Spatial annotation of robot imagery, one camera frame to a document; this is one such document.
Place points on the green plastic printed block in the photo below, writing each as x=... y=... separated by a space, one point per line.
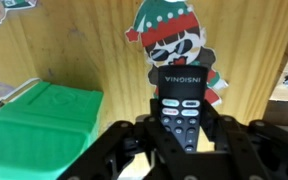
x=40 y=133

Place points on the black TV remote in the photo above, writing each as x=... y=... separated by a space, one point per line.
x=182 y=100

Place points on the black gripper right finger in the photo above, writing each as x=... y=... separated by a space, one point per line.
x=250 y=146

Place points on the elf sticker with sunglasses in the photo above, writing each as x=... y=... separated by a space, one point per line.
x=170 y=30

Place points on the small cartoon figure sticker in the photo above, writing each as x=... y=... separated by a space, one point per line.
x=0 y=10

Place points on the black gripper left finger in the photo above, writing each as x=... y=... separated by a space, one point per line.
x=117 y=150

